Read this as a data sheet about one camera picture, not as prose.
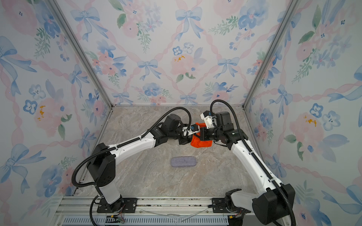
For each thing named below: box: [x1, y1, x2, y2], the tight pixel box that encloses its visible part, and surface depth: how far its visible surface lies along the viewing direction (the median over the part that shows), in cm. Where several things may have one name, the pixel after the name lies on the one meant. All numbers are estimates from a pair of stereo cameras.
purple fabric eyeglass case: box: [170, 156, 197, 168], surface depth 88 cm
